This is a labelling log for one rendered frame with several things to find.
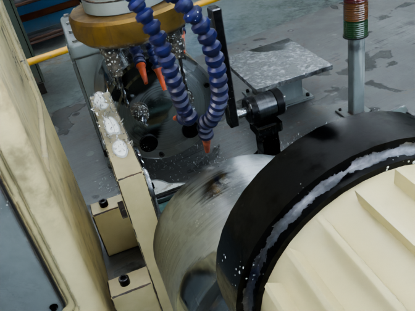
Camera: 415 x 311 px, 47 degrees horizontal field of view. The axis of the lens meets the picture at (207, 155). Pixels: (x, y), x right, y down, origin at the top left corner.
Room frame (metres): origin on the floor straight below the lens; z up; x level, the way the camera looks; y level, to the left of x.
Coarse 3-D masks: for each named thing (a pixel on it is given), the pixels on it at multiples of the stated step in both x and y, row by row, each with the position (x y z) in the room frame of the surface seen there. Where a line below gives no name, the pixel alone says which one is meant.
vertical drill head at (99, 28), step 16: (96, 0) 0.66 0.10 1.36; (112, 0) 0.65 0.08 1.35; (160, 0) 0.67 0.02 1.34; (80, 16) 0.68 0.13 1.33; (96, 16) 0.67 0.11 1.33; (112, 16) 0.65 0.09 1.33; (128, 16) 0.63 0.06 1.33; (160, 16) 0.63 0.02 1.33; (176, 16) 0.65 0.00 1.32; (80, 32) 0.65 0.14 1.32; (96, 32) 0.63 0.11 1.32; (112, 32) 0.62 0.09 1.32; (128, 32) 0.62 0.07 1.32; (176, 32) 0.67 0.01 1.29; (96, 48) 0.65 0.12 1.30; (112, 48) 0.64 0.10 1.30; (176, 48) 0.67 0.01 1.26; (112, 64) 0.65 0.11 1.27
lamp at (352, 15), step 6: (348, 6) 1.12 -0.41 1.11; (354, 6) 1.11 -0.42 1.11; (360, 6) 1.10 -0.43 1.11; (366, 6) 1.11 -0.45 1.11; (348, 12) 1.12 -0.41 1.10; (354, 12) 1.11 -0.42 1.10; (360, 12) 1.10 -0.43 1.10; (366, 12) 1.11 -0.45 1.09; (348, 18) 1.12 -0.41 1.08; (354, 18) 1.11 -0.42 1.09; (360, 18) 1.10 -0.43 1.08; (366, 18) 1.11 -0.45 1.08
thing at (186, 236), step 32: (224, 160) 0.51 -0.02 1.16; (256, 160) 0.50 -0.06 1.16; (192, 192) 0.47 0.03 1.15; (224, 192) 0.45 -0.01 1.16; (160, 224) 0.48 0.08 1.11; (192, 224) 0.42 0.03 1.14; (224, 224) 0.40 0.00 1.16; (160, 256) 0.45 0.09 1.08; (192, 256) 0.39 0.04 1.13; (192, 288) 0.35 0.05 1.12
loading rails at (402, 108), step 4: (396, 108) 0.91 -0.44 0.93; (400, 108) 0.90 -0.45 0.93; (404, 108) 0.90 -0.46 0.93; (404, 112) 0.90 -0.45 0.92; (408, 112) 0.89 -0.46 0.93; (412, 112) 0.88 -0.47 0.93; (172, 192) 0.78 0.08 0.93; (176, 192) 0.77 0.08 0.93; (160, 196) 0.77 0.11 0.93; (164, 196) 0.77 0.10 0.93; (168, 196) 0.77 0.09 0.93; (172, 196) 0.77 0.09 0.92; (160, 200) 0.76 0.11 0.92; (164, 200) 0.76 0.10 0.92; (168, 200) 0.77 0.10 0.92; (160, 204) 0.76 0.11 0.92; (164, 204) 0.75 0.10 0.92; (160, 208) 0.75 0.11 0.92
